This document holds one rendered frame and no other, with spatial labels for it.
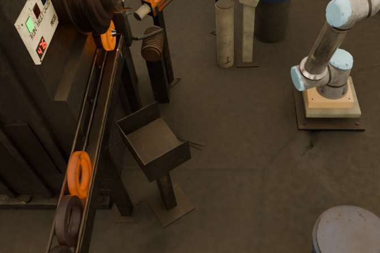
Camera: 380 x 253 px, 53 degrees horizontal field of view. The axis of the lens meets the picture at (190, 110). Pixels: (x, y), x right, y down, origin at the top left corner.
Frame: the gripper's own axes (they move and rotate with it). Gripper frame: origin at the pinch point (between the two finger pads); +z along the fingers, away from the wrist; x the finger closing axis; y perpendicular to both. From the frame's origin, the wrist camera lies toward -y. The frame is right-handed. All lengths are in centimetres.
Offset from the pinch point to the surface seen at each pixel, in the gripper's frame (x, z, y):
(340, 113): -57, 33, 66
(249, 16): 2.3, 24.1, 6.5
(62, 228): -157, 16, -74
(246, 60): 2, 61, 19
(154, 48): -37, 35, -51
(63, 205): -149, 15, -76
